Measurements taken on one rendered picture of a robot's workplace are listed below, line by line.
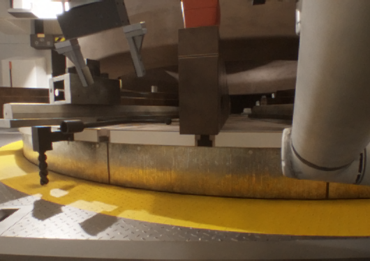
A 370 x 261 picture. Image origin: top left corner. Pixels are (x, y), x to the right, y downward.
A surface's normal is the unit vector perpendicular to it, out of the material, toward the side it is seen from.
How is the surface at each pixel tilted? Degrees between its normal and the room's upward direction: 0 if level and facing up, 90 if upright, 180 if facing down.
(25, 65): 90
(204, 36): 90
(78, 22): 114
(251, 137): 90
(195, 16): 97
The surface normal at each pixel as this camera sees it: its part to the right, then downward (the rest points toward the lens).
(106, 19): -0.12, 0.48
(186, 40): -0.22, 0.09
